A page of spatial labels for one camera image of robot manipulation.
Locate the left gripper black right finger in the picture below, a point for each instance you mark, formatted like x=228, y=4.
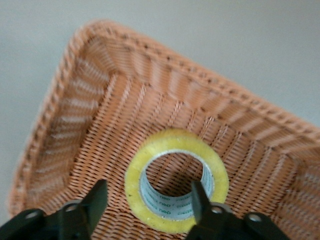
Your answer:
x=202, y=210

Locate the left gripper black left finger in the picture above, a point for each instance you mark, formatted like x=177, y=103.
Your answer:
x=95, y=202

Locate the yellow clear tape roll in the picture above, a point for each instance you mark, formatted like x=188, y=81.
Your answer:
x=175, y=140

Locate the orange wicker basket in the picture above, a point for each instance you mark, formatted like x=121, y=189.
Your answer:
x=125, y=100

